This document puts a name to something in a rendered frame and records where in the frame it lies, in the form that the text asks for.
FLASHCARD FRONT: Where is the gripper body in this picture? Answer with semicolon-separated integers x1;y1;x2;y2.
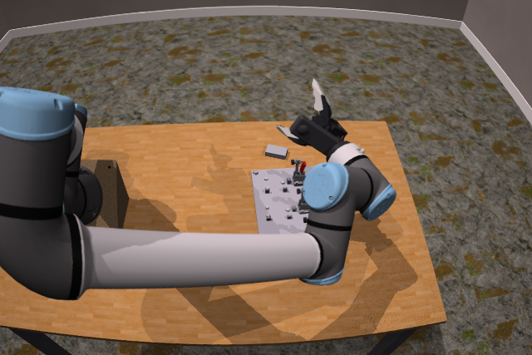
311;115;350;162

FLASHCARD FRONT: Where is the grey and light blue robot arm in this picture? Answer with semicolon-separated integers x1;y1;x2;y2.
0;86;397;300

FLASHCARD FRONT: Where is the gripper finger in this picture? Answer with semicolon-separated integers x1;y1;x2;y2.
275;126;308;146
311;78;332;121

